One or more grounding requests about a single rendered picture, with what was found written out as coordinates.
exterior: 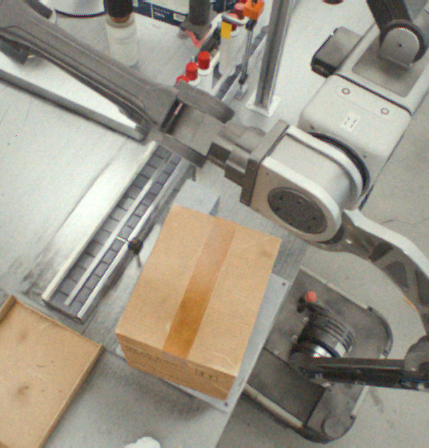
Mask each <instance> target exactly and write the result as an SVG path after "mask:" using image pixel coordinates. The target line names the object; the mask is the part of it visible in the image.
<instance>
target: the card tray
mask: <svg viewBox="0 0 429 448"><path fill-rule="evenodd" d="M103 349H104V346H103V345H102V343H101V345H99V344H97V343H95V342H93V341H91V340H89V339H88V338H86V337H85V336H83V335H81V334H79V333H78V332H76V331H74V330H72V329H70V328H69V327H66V326H64V325H62V324H60V323H58V322H57V321H55V320H53V319H52V318H50V317H48V316H47V315H45V314H43V313H41V312H39V311H38V310H36V309H35V308H31V307H29V306H27V305H25V304H24V303H23V302H21V301H19V300H17V299H16V298H15V297H14V295H13V294H12V293H11V294H10V295H9V298H8V299H7V300H6V302H5V303H4V304H3V306H1V307H0V448H43V446H44V444H46V442H47V441H48V439H49V436H50V434H51V433H52V431H53V430H54V429H55V427H56V426H57V424H58V422H59V421H60V419H61V418H62V415H63V414H64V412H65V411H66V409H67V407H68V406H69V404H71V402H72V400H73V399H74V397H75V394H76V392H77V391H78V390H79V389H80V387H81V385H82V384H83V382H84V381H85V379H86V377H87V376H88V374H89V372H90V370H91V369H92V367H93V366H94V364H95V362H96V361H97V360H98V358H99V357H100V355H101V354H102V350H103Z"/></svg>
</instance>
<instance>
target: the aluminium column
mask: <svg viewBox="0 0 429 448"><path fill-rule="evenodd" d="M294 2H295V0H273V5H272V10H271V15H270V20H269V26H268V30H267V36H266V41H265V46H264V51H263V56H262V61H261V66H260V76H259V82H258V86H257V92H256V97H255V102H254V104H255V105H257V106H260V107H262V108H264V109H266V110H267V108H268V107H269V105H270V103H271V102H272V101H273V96H274V92H275V88H276V84H277V80H278V71H279V67H280V63H281V59H282V55H283V51H284V46H285V42H286V39H287V34H288V30H289V26H290V22H291V18H292V10H293V5H294Z"/></svg>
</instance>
